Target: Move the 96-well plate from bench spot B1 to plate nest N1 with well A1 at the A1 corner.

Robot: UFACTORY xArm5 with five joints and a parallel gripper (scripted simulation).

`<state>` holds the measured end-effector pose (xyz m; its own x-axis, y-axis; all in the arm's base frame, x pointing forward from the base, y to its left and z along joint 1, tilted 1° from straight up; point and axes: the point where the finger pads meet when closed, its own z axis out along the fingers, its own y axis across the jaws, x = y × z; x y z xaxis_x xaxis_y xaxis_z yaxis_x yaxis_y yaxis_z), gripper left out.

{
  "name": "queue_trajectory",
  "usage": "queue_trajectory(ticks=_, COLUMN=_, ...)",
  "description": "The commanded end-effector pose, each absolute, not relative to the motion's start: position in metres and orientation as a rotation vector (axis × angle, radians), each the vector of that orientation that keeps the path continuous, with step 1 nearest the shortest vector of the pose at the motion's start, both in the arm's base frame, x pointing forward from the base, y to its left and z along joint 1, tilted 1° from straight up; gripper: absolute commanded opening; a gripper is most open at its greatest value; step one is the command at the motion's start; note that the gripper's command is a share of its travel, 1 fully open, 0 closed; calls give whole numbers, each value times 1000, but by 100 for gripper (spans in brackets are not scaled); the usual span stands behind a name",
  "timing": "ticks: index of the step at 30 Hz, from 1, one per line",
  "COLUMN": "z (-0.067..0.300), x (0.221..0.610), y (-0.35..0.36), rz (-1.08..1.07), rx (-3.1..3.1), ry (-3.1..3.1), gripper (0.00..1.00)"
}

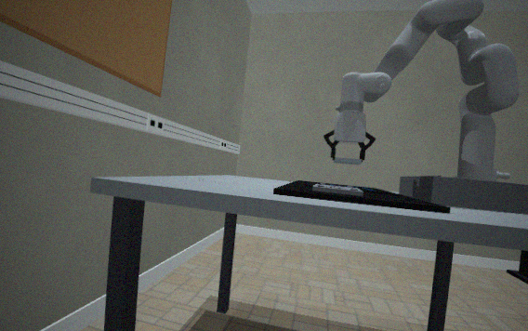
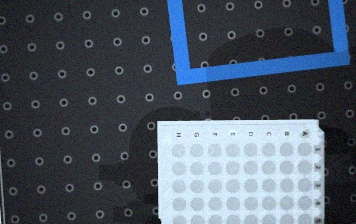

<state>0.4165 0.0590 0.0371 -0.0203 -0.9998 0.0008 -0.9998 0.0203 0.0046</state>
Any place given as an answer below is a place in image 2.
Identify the white well plate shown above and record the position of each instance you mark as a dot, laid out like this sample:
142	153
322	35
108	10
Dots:
214	152

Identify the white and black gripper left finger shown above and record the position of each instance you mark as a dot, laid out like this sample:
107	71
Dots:
153	220

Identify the blue tape outline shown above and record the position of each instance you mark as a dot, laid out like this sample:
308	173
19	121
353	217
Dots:
185	75

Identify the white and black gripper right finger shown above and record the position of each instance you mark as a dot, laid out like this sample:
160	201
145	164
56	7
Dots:
331	218

